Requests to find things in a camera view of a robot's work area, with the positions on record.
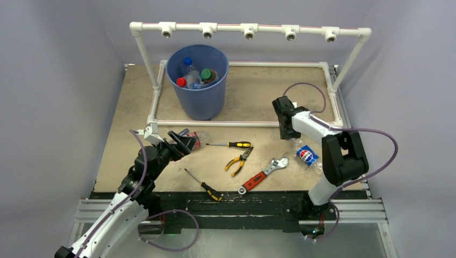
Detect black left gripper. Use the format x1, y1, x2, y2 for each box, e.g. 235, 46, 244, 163
150, 131, 197, 180

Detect red cap crushed bottle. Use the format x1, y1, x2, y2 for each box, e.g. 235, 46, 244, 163
186, 131, 211, 148

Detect blue label crushed bottle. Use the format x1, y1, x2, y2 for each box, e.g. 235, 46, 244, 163
189, 82, 210, 90

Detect white label amber bottle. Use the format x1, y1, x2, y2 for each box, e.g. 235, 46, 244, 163
201, 68, 219, 84

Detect red label clear bottle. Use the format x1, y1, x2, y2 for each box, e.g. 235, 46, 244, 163
176, 73, 202, 89

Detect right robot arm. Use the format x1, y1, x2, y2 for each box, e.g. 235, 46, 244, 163
272, 96, 369, 219

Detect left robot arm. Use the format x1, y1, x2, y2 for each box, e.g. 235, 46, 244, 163
54, 131, 197, 257

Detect blue plastic bin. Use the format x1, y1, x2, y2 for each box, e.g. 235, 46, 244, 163
166, 44, 229, 120

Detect yellow black screwdriver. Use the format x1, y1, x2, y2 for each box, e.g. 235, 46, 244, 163
184, 168, 223, 202
206, 141, 252, 149

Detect red adjustable wrench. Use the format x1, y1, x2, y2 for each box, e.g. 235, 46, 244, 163
238, 157, 289, 195

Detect pepsi label bottle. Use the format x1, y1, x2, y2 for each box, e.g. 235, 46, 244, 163
292, 139, 323, 175

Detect blue handle small screwdriver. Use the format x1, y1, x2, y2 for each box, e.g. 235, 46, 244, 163
178, 128, 189, 136

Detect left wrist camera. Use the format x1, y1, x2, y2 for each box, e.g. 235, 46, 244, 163
137, 121, 163, 145

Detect yellow handle pliers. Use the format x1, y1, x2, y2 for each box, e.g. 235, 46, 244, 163
224, 147, 254, 177

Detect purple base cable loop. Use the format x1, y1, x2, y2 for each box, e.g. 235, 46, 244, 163
137, 209, 200, 253

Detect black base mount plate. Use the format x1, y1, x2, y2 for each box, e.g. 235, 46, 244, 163
89, 190, 368, 234

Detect white PVC pipe frame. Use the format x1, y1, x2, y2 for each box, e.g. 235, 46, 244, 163
129, 21, 372, 128

